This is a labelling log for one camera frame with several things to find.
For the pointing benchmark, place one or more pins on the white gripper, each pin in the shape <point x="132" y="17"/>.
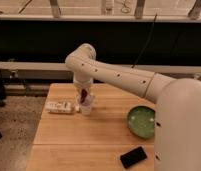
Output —
<point x="82" y="84"/>

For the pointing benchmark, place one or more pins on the red pepper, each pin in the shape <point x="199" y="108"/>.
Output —
<point x="83" y="95"/>

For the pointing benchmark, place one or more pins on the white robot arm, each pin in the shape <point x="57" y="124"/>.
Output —
<point x="177" y="142"/>

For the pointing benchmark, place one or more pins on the green bowl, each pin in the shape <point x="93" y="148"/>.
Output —
<point x="141" y="121"/>

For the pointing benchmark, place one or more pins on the black rectangular sponge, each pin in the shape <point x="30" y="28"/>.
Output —
<point x="132" y="157"/>

